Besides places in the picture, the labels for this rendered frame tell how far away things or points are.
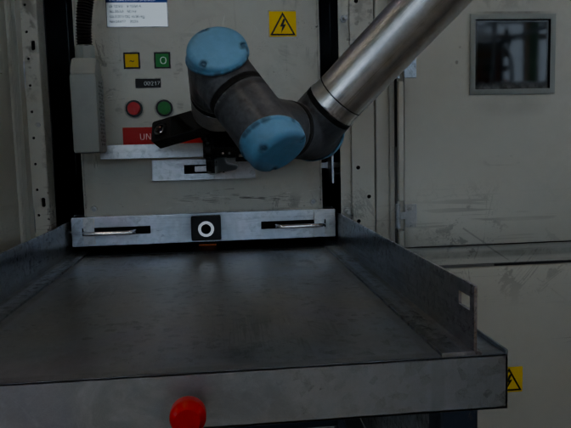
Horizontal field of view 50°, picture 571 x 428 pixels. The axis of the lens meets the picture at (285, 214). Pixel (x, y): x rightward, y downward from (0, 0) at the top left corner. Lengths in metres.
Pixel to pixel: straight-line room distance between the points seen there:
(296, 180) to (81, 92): 0.46
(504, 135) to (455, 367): 0.79
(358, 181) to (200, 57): 0.50
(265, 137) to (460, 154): 0.56
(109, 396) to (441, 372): 0.32
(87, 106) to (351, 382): 0.77
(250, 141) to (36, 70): 0.56
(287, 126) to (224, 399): 0.41
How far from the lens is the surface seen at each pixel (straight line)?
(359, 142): 1.27
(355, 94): 0.96
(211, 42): 0.93
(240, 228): 1.29
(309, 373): 0.61
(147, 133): 1.29
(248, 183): 1.29
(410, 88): 1.29
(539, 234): 1.40
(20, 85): 1.29
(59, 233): 1.25
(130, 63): 1.31
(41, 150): 1.29
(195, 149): 1.25
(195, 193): 1.29
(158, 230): 1.29
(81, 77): 1.21
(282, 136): 0.86
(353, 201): 1.28
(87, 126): 1.20
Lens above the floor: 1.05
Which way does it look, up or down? 6 degrees down
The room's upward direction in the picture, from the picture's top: 1 degrees counter-clockwise
